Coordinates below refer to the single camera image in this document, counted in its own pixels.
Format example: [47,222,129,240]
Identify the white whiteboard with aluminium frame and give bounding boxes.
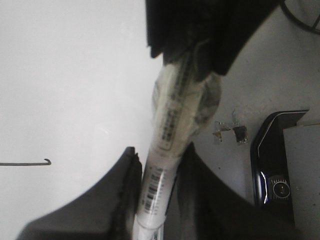
[0,0,162,240]

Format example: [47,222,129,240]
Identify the torn tape scraps on floor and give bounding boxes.
[212,109,248,145]

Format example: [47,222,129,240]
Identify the black device with round dial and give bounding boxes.
[250,109,308,226]

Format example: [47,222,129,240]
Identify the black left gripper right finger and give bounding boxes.
[164,143,302,240]

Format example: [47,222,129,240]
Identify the white whiteboard marker pen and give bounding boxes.
[132,56,221,240]

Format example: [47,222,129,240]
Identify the black holder gripping marker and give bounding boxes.
[145,0,280,78]

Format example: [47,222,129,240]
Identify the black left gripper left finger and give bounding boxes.
[17,146,142,240]

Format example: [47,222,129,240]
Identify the black cable loop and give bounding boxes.
[279,0,320,32]

